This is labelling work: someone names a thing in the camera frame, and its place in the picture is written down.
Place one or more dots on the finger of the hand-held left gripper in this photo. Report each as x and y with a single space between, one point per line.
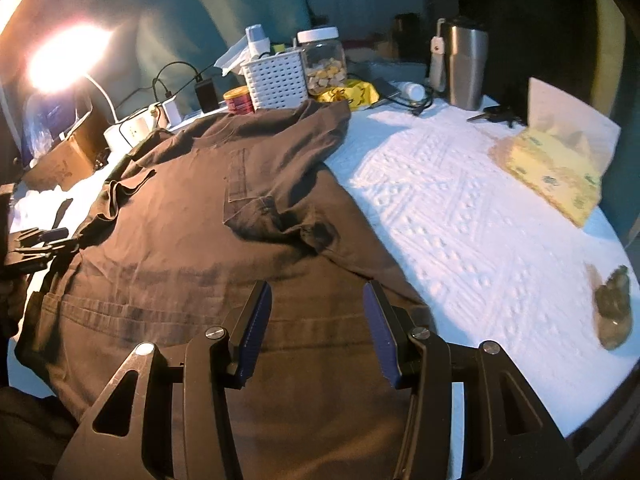
35 256
50 234

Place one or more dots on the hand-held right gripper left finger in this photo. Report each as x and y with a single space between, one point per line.
255 330

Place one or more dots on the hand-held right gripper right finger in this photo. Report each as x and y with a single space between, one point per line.
380 330

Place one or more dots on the brown printed t-shirt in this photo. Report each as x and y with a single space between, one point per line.
200 210

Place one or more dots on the white shirt with black trim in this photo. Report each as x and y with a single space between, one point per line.
30 205

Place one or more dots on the cardboard box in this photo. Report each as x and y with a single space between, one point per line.
65 155

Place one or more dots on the blue printed package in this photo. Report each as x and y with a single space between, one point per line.
50 115

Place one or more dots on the white device with bear print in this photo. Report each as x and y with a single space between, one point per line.
137 127

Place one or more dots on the white textured blanket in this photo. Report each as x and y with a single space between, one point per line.
450 210

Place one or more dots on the white desk lamp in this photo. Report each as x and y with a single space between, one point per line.
70 57

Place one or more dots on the white charger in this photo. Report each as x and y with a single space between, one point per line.
172 110

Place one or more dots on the person's dark clothing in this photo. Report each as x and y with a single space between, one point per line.
30 435

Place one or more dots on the white power strip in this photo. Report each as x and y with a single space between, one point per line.
200 115

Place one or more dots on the black charger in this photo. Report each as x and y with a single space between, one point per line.
206 95

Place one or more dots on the red can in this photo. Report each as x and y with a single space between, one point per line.
239 100

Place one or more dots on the small brown figurine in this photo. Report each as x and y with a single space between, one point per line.
612 315

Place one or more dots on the yellow tissue pack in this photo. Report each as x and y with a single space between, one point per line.
550 170

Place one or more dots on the yellow snack packet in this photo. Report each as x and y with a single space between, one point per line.
350 92

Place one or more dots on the white pill bottle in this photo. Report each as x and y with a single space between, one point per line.
412 91

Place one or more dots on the black phone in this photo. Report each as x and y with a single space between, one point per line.
385 88

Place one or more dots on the black keys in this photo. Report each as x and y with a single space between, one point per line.
500 115

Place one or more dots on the white plastic basket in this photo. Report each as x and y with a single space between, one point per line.
275 82

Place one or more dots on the crumpled white tissue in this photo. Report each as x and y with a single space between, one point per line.
232 57

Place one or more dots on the clear jar with white lid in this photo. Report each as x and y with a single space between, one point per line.
322 67

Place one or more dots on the stainless steel tumbler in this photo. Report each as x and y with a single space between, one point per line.
465 70

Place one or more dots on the white handheld device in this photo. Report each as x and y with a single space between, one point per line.
437 60

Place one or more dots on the white tissue sheet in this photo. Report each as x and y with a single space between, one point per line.
565 105

